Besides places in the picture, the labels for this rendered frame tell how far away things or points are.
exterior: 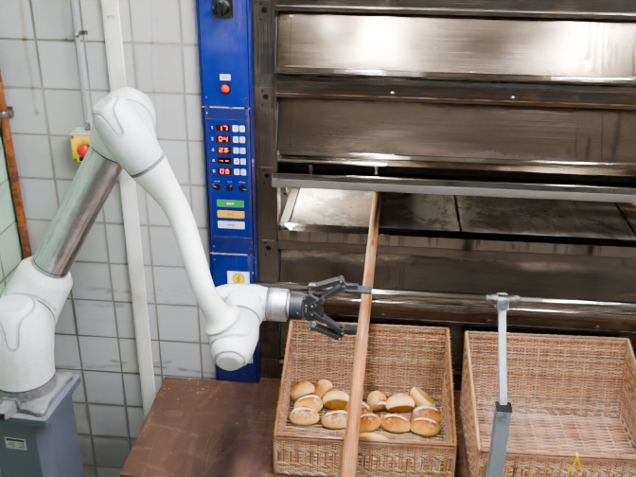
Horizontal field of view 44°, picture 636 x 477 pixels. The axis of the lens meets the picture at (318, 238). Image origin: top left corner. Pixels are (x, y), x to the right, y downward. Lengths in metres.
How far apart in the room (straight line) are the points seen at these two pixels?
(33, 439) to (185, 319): 0.85
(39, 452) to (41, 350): 0.28
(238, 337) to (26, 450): 0.65
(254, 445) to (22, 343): 0.89
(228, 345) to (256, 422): 0.80
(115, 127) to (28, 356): 0.62
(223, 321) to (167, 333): 0.95
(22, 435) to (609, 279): 1.86
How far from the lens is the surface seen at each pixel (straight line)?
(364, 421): 2.62
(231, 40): 2.41
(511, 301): 2.28
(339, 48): 2.40
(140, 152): 1.89
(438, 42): 2.40
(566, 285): 2.73
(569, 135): 2.52
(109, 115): 1.89
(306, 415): 2.64
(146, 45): 2.51
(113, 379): 3.07
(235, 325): 1.95
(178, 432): 2.69
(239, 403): 2.79
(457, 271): 2.66
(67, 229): 2.16
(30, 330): 2.08
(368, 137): 2.46
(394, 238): 2.59
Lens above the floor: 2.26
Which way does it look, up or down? 25 degrees down
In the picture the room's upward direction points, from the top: 1 degrees clockwise
